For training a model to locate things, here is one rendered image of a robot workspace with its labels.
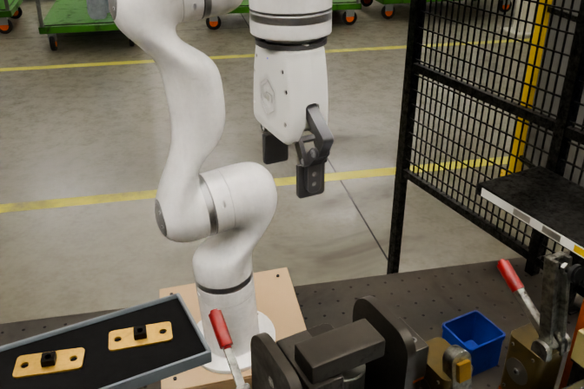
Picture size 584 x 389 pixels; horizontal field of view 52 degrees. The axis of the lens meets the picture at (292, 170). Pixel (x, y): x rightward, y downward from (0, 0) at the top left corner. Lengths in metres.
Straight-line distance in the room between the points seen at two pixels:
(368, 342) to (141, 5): 0.60
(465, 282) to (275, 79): 1.24
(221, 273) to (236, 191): 0.18
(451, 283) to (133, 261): 1.78
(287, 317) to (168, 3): 0.77
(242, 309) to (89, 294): 1.74
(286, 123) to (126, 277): 2.42
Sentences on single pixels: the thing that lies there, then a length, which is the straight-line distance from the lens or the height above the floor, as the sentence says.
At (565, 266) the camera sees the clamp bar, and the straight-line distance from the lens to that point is 0.98.
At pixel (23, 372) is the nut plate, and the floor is 1.16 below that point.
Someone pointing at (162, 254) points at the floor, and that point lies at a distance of 3.10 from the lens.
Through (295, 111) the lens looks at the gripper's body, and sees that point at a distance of 0.60.
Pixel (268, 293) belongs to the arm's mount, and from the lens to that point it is 1.48.
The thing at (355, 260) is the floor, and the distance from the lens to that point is 3.01.
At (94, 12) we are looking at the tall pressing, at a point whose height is 0.36.
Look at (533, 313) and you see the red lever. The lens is 1.06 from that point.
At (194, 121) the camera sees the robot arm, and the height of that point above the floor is 1.35.
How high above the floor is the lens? 1.73
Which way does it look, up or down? 27 degrees down
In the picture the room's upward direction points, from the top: straight up
